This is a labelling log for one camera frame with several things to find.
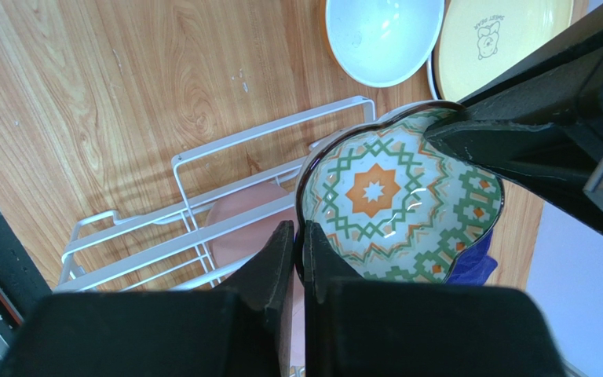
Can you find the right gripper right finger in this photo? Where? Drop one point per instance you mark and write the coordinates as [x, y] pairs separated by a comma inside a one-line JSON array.
[[360, 327]]

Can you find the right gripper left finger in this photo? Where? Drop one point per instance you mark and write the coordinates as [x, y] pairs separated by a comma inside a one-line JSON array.
[[239, 328]]

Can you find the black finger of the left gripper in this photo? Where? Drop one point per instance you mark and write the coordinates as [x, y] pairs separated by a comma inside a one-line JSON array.
[[540, 124]]

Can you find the yellow bear plate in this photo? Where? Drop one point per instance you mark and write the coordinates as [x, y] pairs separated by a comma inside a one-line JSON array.
[[480, 40]]

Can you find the white patterned small bowl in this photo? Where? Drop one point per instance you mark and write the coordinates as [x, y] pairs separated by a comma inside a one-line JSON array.
[[392, 206]]

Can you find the orange bowl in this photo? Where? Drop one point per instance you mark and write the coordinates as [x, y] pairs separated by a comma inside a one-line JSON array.
[[381, 43]]

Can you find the pink cup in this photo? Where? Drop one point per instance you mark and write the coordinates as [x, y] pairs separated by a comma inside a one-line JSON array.
[[250, 239]]

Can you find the purple cloth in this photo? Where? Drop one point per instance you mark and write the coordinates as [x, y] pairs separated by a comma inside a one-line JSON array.
[[475, 265]]

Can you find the white wire dish rack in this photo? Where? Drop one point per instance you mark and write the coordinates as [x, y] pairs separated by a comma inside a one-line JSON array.
[[189, 216]]

